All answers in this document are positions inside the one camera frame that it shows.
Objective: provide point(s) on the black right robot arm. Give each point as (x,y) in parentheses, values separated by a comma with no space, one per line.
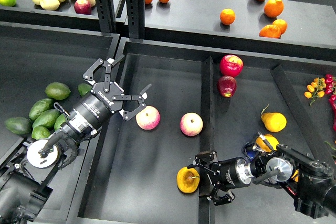
(309,182)

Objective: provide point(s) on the black shelf post right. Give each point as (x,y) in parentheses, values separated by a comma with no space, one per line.
(136,18)

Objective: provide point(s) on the red apple on shelf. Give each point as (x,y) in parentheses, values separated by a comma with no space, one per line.
(82,7)

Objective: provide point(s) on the bright red apple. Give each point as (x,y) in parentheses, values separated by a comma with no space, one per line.
(231,65)

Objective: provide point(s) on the pink apple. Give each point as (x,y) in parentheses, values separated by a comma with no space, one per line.
(148,118)
(191,124)

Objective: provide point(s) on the black left tray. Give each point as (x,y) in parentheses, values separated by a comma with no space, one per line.
(32,57)

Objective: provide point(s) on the orange on shelf right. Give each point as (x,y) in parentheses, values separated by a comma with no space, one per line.
(281,24)

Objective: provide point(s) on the black centre tray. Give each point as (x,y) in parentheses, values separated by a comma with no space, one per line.
(135,180)

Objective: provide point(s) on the black tray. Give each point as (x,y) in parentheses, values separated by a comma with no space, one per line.
(32,57)
(135,180)

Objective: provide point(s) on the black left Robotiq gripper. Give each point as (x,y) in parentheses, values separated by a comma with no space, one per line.
(107,98)

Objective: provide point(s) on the green avocado by tray wall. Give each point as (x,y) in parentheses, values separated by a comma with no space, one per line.
(83,89)

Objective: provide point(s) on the orange on shelf middle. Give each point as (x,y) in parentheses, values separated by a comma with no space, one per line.
(227,16)

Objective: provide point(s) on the orange on shelf front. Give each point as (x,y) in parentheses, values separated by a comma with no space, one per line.
(270,31)

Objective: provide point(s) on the red chili peppers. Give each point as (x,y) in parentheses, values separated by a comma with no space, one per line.
(330,89)

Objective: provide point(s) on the pink apple right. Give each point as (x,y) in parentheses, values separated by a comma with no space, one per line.
(191,124)

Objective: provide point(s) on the yellow pear upper pile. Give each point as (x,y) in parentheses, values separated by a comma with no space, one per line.
(271,139)

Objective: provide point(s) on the dark red apple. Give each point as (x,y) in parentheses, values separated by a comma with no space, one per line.
(226,86)

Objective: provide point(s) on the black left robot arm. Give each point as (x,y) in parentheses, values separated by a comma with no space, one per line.
(29,167)

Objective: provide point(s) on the black shelf post left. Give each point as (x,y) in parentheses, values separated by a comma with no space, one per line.
(106,15)

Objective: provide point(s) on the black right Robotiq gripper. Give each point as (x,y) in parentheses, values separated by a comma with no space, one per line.
(223,175)

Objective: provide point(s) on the green avocado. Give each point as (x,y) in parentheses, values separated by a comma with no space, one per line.
(58,91)
(39,107)
(83,89)

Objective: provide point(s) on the pink apple left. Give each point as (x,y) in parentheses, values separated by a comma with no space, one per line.
(148,118)

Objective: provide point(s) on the black shelf post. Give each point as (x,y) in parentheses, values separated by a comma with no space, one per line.
(106,15)
(136,18)

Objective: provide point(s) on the large orange on shelf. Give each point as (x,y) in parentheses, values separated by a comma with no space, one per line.
(273,8)

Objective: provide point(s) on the orange cherry tomato bunch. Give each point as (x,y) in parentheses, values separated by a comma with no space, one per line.
(315,90)

